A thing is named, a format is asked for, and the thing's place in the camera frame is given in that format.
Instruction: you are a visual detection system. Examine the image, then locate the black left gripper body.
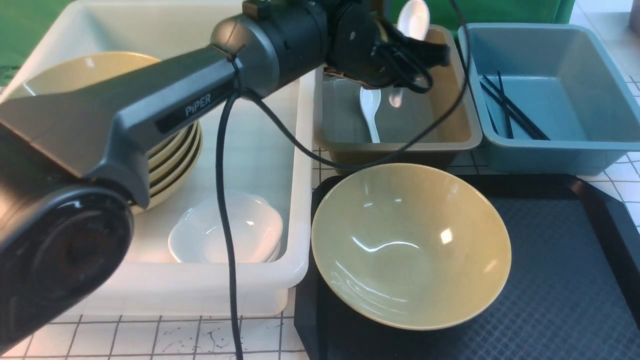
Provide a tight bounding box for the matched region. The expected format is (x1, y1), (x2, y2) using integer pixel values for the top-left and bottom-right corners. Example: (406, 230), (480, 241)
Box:
(325, 0), (451, 91)

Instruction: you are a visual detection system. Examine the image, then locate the white ceramic soup spoon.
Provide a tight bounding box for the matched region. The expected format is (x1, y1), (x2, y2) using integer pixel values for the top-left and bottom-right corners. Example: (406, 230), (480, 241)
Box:
(388, 0), (431, 109)

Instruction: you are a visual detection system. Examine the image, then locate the black chopstick gold tip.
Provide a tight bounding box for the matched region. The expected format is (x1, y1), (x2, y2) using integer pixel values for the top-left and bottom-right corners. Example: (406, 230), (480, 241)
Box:
(481, 75), (550, 141)
(496, 70), (514, 139)

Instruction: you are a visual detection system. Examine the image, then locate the yellow noodle bowl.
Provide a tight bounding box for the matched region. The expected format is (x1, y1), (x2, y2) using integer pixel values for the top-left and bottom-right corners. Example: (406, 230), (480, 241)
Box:
(311, 162), (512, 331)

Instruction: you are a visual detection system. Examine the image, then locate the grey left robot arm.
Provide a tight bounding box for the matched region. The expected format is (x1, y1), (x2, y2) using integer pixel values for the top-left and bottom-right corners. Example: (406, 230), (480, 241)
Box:
(1, 0), (450, 353)

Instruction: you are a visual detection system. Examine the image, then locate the stacked yellow bowl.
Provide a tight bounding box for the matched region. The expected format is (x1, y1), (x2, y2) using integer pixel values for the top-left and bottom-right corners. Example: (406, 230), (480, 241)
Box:
(5, 51), (160, 100)
(147, 125), (192, 161)
(130, 136), (203, 215)
(150, 124), (203, 196)
(148, 122), (201, 178)

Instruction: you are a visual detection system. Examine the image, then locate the bottom stacked yellow bowl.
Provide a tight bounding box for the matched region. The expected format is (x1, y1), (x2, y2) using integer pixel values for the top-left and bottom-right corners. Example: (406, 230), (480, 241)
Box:
(130, 136), (203, 215)

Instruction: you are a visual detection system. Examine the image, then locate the top stacked yellow bowl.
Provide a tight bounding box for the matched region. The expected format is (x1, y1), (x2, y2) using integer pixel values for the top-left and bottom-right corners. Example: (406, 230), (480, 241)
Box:
(5, 51), (160, 100)

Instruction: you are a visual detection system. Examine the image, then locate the white spoon in bin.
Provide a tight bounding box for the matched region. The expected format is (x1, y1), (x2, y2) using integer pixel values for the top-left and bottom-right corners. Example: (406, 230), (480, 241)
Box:
(359, 86), (382, 144)

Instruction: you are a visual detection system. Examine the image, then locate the grey-brown plastic bin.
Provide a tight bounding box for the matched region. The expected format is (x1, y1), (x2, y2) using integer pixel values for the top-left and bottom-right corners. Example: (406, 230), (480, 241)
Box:
(313, 24), (483, 170)

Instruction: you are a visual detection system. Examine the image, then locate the blue plastic bin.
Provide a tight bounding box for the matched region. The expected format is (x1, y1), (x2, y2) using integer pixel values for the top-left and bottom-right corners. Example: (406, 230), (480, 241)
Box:
(457, 23), (640, 176)

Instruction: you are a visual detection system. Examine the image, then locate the white dish in tub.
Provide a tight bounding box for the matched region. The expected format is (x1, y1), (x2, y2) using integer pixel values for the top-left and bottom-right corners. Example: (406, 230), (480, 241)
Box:
(247, 237), (282, 264)

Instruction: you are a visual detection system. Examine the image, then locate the black plastic tray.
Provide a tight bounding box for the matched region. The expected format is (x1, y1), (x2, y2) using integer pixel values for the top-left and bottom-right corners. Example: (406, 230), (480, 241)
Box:
(293, 174), (640, 360)

